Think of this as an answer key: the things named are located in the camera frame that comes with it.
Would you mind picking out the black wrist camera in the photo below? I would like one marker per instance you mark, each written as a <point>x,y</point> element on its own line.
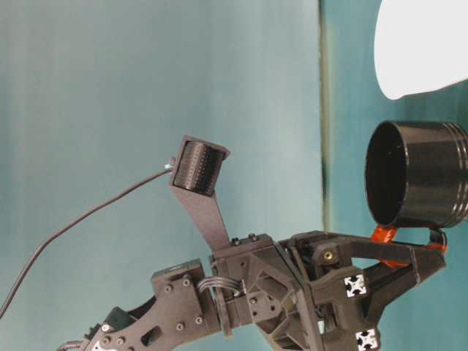
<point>199,172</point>

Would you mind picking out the white paper cup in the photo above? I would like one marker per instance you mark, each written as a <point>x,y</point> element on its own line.
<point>420,47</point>

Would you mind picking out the blue-green backdrop cloth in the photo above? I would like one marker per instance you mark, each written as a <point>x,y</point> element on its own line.
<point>109,73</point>

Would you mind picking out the blue-green table cloth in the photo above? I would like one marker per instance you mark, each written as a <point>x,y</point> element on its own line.
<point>347,109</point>

